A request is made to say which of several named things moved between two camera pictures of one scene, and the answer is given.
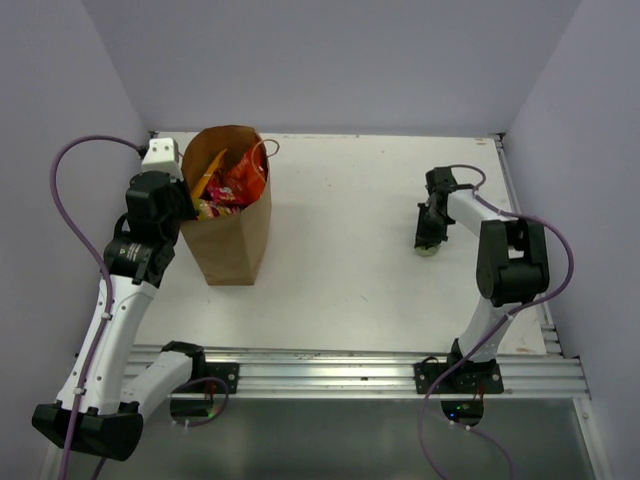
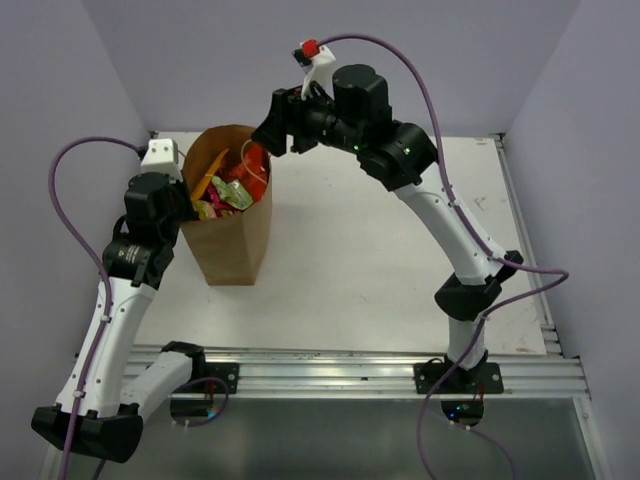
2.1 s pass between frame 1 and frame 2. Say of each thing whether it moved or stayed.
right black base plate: stayed
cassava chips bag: stayed
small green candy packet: moved
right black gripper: moved
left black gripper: stayed
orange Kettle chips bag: stayed
